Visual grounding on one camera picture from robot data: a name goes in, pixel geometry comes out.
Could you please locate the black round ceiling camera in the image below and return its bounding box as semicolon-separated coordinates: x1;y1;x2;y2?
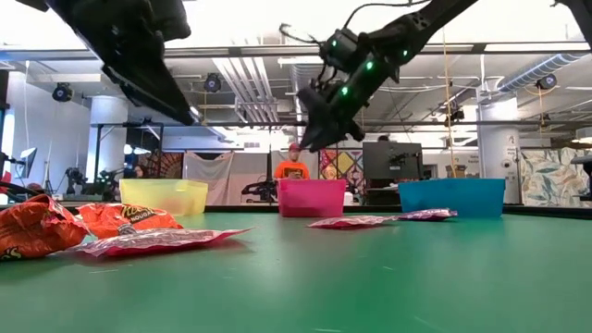
51;81;74;104
536;72;559;92
203;72;223;93

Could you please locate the colourful patchwork tapestry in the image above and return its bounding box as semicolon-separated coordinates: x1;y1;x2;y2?
318;148;365;181

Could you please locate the white column with fixtures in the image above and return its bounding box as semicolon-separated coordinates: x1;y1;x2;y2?
475;99;522;204

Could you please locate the small tilted monitor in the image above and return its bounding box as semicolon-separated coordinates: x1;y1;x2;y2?
18;146;39;179

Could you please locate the person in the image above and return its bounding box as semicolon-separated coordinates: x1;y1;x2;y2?
273;142;311;180

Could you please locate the orange candy packet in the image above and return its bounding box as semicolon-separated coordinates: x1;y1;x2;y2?
0;193;92;262
76;202;185;241

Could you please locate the blue plastic bin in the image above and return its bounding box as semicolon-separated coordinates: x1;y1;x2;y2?
398;178;507;218

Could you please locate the yellow plastic bin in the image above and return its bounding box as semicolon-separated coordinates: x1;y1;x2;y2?
118;178;210;217

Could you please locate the black computer monitor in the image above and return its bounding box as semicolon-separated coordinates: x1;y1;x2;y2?
362;141;425;181

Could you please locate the pink plastic bin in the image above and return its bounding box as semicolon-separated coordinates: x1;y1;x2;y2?
277;179;348;218

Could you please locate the beige hanging cloth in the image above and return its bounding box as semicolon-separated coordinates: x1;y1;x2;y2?
182;151;236;205

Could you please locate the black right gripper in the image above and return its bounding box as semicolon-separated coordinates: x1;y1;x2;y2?
298;16;426;152

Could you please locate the silver ventilation duct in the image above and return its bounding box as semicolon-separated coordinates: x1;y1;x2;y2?
497;52;586;93

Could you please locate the black aluminium table frame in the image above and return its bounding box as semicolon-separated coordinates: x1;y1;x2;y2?
0;198;592;219

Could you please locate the plain white column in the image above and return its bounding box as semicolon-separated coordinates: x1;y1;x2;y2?
86;95;130;181

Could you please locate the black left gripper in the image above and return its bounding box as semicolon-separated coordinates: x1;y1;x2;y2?
45;0;196;126

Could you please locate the pale mauve candy packet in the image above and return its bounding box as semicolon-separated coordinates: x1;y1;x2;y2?
68;226;254;258
307;214;400;230

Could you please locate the green table mat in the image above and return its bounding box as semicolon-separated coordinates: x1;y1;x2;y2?
0;211;592;333

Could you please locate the brown spiral tapestry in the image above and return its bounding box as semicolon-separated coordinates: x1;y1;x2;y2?
138;151;184;180

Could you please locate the leaf pattern wall panel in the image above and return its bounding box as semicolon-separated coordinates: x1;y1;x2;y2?
520;147;592;204

